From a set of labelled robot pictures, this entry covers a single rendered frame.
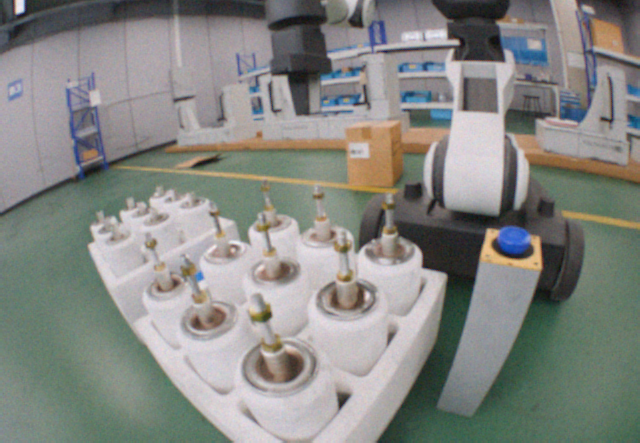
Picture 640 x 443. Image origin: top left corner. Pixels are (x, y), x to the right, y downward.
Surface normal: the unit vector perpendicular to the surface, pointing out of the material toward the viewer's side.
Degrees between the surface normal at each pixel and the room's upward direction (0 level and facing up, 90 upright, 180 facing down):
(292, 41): 90
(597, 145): 90
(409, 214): 45
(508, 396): 0
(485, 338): 90
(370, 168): 89
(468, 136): 37
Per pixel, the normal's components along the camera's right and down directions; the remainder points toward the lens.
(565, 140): -0.58, 0.35
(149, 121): 0.81, 0.12
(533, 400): -0.11, -0.93
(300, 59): 0.36, 0.29
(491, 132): -0.44, -0.53
